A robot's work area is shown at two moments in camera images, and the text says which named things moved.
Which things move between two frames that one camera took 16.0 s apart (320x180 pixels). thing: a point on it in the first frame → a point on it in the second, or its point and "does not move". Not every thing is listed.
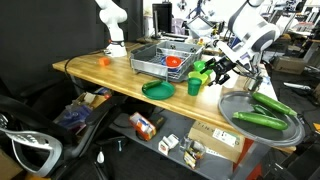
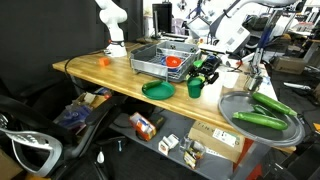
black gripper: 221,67 → 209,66
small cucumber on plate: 151,84 does not move
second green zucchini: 275,104 does not move
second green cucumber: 262,110 does not move
